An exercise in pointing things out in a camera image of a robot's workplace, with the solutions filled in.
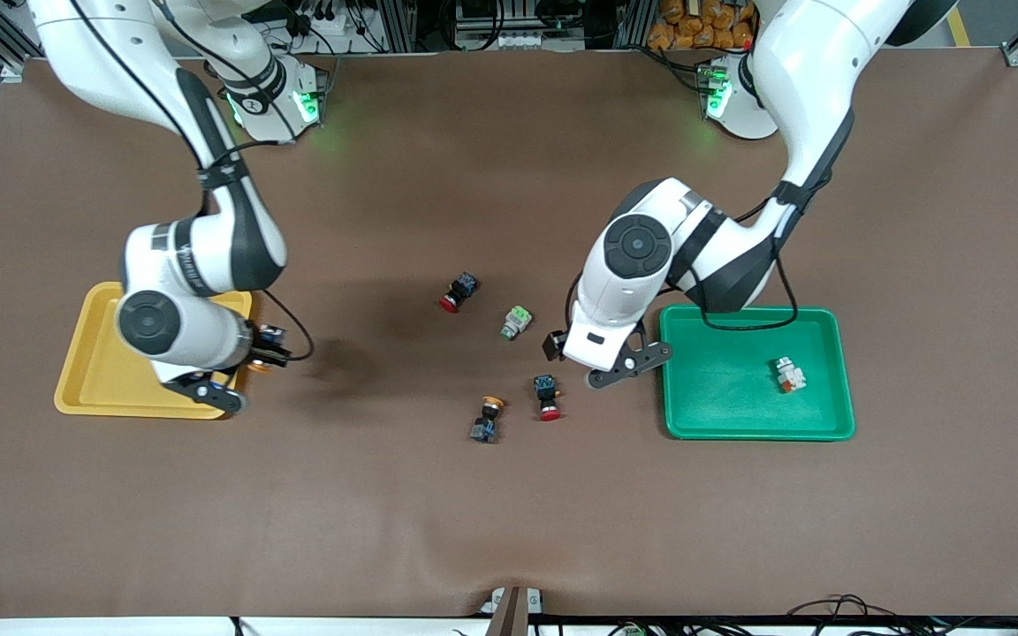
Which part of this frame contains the orange push button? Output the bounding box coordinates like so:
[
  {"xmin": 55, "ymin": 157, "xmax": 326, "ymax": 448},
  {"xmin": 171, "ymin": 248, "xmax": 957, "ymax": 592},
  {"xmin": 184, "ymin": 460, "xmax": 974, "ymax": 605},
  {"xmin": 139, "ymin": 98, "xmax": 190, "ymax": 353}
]
[
  {"xmin": 248, "ymin": 323, "xmax": 289, "ymax": 373},
  {"xmin": 469, "ymin": 396, "xmax": 506, "ymax": 444}
]

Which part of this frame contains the silver button with green back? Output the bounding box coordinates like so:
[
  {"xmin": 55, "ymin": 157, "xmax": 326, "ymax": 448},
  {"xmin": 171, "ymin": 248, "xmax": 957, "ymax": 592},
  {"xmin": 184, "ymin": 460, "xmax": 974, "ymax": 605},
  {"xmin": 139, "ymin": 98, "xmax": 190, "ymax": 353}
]
[{"xmin": 498, "ymin": 306, "xmax": 534, "ymax": 342}]

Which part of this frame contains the white button with orange back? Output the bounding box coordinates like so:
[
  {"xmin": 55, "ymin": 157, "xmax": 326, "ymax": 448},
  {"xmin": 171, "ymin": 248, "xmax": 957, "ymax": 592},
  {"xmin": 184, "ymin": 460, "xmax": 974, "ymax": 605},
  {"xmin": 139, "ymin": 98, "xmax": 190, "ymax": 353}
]
[{"xmin": 772, "ymin": 356, "xmax": 808, "ymax": 395}]

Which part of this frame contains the red push button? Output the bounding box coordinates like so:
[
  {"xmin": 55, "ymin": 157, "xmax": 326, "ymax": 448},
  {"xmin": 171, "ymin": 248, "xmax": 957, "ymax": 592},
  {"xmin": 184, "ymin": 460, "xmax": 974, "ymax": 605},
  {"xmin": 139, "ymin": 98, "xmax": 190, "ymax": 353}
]
[
  {"xmin": 439, "ymin": 272, "xmax": 481, "ymax": 314},
  {"xmin": 533, "ymin": 375, "xmax": 563, "ymax": 422}
]

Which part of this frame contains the yellow plastic tray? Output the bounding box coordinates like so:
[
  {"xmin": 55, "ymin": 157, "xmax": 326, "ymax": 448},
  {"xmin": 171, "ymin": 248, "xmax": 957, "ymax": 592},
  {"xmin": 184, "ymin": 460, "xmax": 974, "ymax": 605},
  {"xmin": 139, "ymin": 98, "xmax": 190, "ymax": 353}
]
[{"xmin": 54, "ymin": 282, "xmax": 254, "ymax": 420}]

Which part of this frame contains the brown table mat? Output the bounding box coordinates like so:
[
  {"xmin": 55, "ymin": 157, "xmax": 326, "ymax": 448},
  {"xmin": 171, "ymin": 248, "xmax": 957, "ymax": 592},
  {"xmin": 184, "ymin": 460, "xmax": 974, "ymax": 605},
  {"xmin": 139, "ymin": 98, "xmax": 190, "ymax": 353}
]
[{"xmin": 0, "ymin": 49, "xmax": 1018, "ymax": 619}]

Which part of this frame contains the green plastic tray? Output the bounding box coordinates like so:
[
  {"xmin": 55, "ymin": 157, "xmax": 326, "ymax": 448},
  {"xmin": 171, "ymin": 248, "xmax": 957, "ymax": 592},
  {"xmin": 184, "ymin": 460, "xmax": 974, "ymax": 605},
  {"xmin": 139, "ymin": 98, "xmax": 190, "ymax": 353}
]
[{"xmin": 659, "ymin": 305, "xmax": 856, "ymax": 442}]

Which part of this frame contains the white power strip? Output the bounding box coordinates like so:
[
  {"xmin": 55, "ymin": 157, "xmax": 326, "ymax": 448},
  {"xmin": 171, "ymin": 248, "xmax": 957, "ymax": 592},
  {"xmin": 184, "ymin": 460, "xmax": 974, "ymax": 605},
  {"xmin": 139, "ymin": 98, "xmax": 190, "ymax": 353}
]
[{"xmin": 454, "ymin": 29, "xmax": 587, "ymax": 52}]

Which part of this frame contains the white socket strip with plugs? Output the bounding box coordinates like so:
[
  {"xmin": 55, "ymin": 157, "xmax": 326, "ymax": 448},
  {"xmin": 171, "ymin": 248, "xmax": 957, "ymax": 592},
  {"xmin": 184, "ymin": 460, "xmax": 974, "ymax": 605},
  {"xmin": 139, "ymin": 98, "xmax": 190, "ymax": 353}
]
[{"xmin": 292, "ymin": 0, "xmax": 364, "ymax": 56}]

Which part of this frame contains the bag of orange items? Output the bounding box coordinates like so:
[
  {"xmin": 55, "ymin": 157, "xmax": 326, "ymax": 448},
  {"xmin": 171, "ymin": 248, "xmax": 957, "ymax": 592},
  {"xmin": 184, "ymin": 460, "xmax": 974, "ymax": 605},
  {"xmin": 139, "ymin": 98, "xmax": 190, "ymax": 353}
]
[{"xmin": 648, "ymin": 0, "xmax": 762, "ymax": 51}]

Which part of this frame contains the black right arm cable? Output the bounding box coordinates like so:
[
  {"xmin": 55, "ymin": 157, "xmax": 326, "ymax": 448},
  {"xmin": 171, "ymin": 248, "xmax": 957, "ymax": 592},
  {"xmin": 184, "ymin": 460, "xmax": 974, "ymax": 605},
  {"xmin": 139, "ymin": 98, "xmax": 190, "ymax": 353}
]
[{"xmin": 67, "ymin": 0, "xmax": 315, "ymax": 363}]

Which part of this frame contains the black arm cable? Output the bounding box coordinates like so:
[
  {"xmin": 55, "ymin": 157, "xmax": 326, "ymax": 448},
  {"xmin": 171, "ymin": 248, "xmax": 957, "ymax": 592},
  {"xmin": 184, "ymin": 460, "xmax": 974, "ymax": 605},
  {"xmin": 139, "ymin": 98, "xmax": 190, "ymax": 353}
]
[
  {"xmin": 67, "ymin": 0, "xmax": 315, "ymax": 363},
  {"xmin": 566, "ymin": 115, "xmax": 855, "ymax": 332}
]

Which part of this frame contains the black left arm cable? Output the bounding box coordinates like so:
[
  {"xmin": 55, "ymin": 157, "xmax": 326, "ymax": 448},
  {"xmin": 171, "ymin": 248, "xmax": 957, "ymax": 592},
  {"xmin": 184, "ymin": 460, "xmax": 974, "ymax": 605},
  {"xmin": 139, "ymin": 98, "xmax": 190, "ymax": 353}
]
[{"xmin": 566, "ymin": 115, "xmax": 855, "ymax": 332}]

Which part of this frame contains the black cable bundle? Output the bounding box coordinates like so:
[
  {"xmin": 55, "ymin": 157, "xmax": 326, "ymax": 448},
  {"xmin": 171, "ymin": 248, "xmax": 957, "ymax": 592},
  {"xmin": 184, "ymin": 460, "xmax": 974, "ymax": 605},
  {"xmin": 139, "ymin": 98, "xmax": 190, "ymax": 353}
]
[{"xmin": 774, "ymin": 594, "xmax": 1018, "ymax": 636}]

